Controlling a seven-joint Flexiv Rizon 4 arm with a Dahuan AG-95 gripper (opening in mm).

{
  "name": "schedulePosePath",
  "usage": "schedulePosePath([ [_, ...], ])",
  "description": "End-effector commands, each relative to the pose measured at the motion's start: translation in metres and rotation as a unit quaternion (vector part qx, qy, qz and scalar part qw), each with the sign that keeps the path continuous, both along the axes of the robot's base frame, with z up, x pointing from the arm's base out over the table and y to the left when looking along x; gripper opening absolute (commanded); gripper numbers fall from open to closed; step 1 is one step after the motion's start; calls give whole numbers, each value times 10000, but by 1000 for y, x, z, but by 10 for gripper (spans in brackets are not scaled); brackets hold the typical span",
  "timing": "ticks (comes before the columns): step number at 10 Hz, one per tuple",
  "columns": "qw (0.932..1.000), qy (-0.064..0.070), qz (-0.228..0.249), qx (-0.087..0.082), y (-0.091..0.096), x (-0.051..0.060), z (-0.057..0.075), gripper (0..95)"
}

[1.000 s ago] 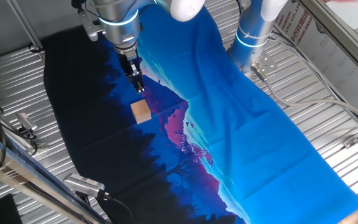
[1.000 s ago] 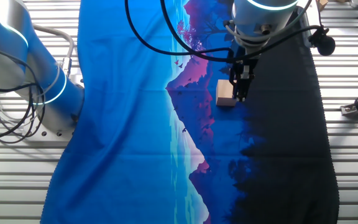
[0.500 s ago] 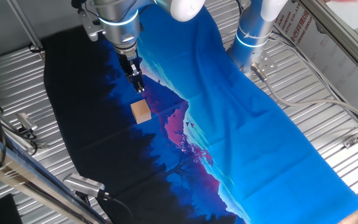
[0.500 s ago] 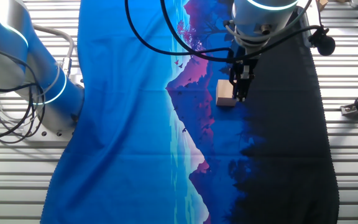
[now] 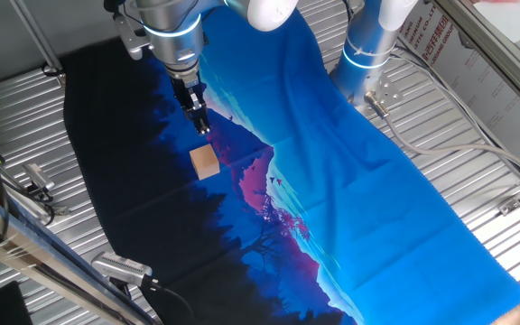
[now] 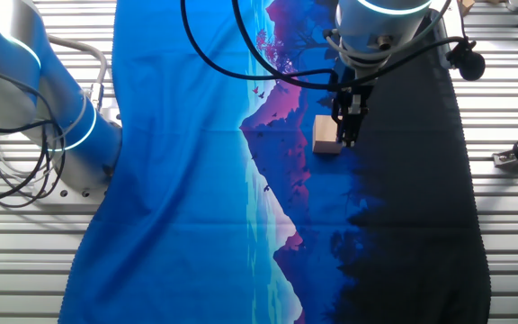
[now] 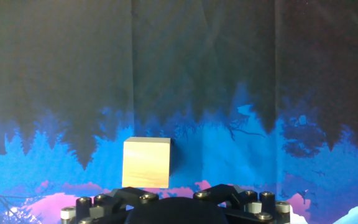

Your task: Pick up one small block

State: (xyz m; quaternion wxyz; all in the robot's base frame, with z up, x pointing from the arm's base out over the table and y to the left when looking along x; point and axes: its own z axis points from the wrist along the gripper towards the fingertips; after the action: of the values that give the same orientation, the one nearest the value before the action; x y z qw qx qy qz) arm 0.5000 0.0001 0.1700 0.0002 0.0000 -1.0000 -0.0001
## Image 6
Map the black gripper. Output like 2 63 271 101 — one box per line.
329 70 375 149

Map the light wooden cube block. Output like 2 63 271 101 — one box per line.
311 113 344 156

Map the printed mountain landscape cloth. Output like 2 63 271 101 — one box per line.
58 0 493 324

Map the black round cable connector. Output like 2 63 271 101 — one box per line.
446 39 487 82

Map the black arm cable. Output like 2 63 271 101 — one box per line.
179 0 337 83
230 0 467 91

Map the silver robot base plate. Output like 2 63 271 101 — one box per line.
33 173 112 213

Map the thick grey base cable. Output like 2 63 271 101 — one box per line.
45 34 109 113

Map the black base cable bundle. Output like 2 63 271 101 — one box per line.
0 60 68 209

